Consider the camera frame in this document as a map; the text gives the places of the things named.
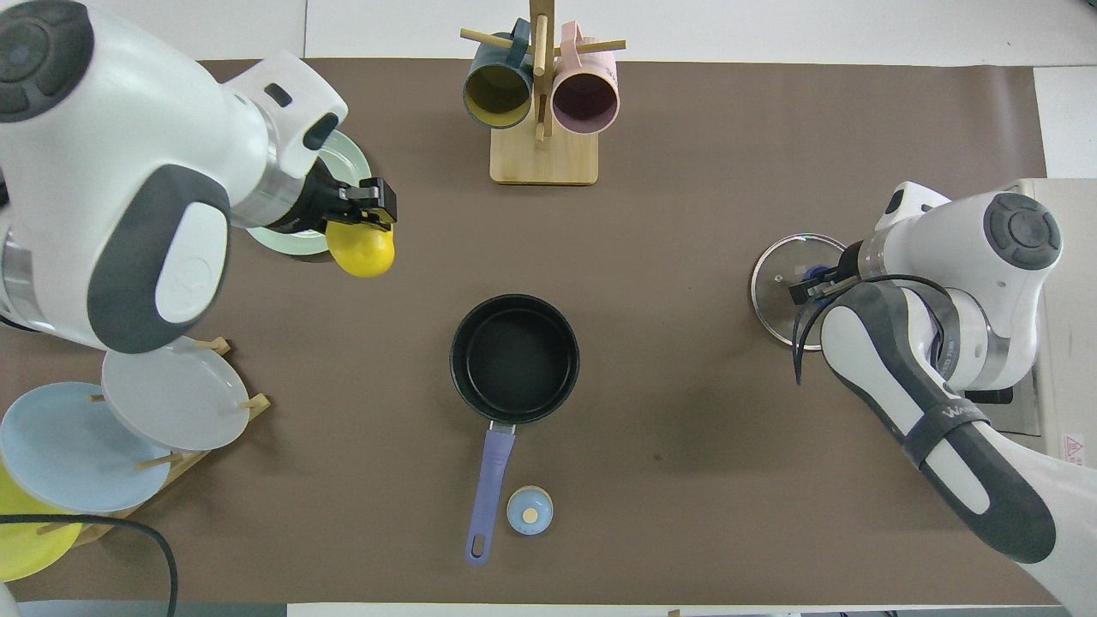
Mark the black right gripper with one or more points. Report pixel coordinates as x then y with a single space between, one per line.
850 261

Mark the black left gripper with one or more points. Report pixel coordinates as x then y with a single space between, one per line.
313 204

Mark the glass lid blue knob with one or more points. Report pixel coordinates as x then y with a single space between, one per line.
776 300

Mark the yellow potato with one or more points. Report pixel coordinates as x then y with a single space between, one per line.
364 253

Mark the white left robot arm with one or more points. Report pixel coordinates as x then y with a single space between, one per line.
103 128

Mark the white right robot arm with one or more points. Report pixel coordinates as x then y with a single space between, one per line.
943 257

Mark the pale green plate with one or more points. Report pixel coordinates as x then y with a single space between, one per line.
353 164

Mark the grey plate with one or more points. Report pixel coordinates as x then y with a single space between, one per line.
171 398

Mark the wooden plate rack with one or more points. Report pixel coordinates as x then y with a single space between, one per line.
193 458

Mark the light blue plate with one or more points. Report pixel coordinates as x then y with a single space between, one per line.
68 454

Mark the yellow plate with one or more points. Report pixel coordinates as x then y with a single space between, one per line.
21 548

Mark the dark teal mug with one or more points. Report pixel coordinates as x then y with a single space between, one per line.
497 90

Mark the wooden mug tree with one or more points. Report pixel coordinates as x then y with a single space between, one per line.
544 158

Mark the brown table mat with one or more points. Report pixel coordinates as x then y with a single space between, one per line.
686 428

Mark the pink mug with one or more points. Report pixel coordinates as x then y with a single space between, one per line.
585 103

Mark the beige toaster oven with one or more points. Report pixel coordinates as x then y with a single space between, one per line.
1071 360

